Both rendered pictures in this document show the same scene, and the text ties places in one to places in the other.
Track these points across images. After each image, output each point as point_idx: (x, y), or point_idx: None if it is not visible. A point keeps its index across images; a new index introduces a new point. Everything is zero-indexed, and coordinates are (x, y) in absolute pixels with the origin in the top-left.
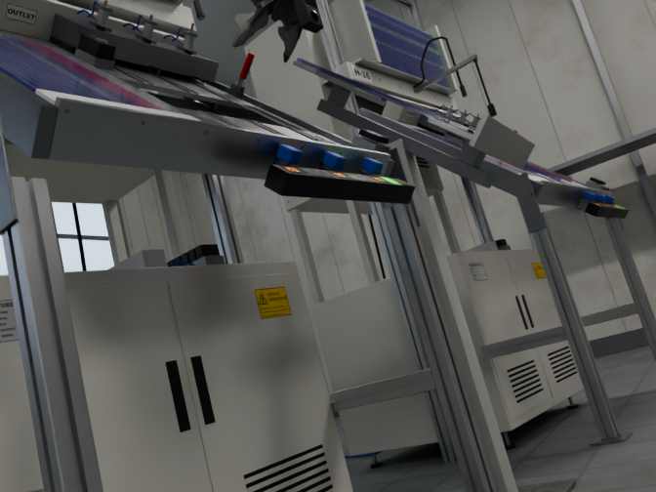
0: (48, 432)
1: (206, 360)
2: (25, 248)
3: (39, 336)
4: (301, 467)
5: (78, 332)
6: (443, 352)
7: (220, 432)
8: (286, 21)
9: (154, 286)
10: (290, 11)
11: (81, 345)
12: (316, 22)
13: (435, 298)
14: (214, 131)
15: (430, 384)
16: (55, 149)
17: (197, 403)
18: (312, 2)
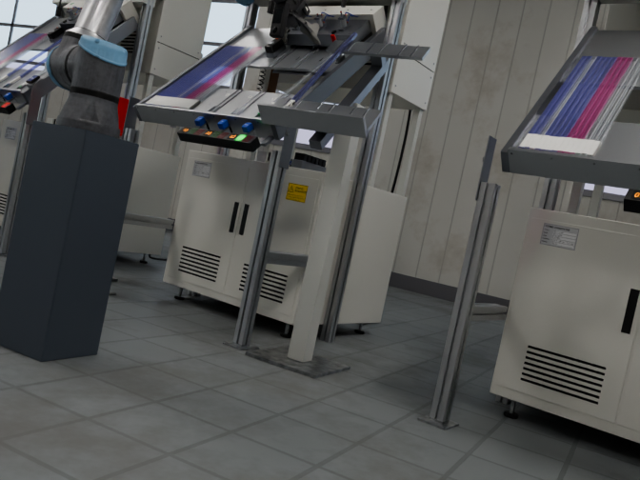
0: None
1: (250, 208)
2: None
3: None
4: (270, 278)
5: (212, 178)
6: (253, 241)
7: (243, 240)
8: (292, 27)
9: (244, 168)
10: (289, 21)
11: (211, 184)
12: (274, 33)
13: (266, 210)
14: (176, 111)
15: None
16: (142, 118)
17: (239, 224)
18: (278, 19)
